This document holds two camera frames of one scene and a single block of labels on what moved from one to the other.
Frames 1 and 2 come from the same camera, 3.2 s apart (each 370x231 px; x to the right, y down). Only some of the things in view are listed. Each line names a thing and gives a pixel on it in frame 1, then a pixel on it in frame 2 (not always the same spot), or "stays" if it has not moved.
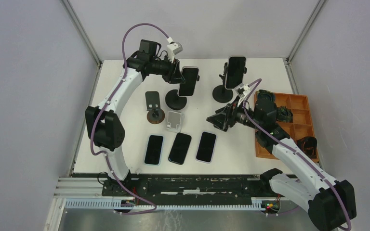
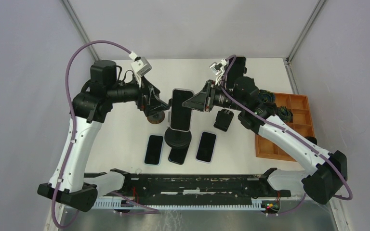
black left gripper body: x=169 y=70 → x=143 y=104
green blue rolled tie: x=284 y=113 stays
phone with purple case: x=206 y=147 stays
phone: x=190 y=75 → x=180 y=116
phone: x=236 y=69 stays
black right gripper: x=219 y=119 → x=203 y=100
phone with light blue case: x=154 y=149 stays
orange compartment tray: x=300 y=126 stays
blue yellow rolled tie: x=265 y=98 stays
